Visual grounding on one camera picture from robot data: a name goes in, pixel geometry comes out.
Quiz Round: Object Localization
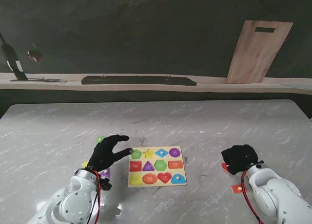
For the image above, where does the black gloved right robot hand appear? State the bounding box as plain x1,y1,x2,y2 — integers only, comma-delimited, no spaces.
221,145,259,176

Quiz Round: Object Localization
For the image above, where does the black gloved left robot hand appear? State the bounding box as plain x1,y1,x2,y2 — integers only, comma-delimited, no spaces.
87,134,135,172

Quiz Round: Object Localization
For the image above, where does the blue semicircle puzzle piece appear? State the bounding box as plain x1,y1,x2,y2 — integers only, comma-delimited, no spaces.
171,173,187,185

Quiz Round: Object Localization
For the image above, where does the red heart puzzle piece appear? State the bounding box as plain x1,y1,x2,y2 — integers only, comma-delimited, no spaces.
220,162,233,174

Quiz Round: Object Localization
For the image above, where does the orange rectangle puzzle piece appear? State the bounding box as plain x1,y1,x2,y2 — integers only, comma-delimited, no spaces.
230,184,248,194

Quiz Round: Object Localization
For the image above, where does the yellow wooden puzzle board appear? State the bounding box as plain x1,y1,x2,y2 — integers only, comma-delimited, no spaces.
127,146,188,188

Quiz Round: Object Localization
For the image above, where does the flat wooden coaster board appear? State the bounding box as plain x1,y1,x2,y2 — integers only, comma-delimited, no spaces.
9,78,68,84

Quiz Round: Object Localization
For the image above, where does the wooden cutting board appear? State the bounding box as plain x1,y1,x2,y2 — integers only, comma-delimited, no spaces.
224,20,294,85

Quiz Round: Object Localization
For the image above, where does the light wooden shelf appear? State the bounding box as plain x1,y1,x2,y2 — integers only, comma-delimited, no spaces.
0,72,312,96

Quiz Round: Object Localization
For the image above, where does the black long tray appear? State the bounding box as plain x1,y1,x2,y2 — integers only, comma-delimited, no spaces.
81,75,197,87

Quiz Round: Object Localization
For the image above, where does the red wine glass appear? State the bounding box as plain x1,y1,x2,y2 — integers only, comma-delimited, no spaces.
26,49,45,64

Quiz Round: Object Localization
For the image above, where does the dark wine bottle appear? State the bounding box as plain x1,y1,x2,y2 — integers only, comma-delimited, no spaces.
0,31,29,81

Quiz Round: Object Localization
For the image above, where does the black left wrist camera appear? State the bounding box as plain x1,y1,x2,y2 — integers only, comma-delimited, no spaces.
99,178,113,191

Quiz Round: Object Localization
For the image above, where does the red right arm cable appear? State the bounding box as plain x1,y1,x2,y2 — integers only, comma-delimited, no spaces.
240,171,264,224

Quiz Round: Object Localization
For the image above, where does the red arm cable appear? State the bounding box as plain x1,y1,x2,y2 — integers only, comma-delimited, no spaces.
85,170,103,224
240,171,264,224

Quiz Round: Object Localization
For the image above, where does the red left arm cable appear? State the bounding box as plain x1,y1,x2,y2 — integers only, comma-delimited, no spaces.
85,170,103,224

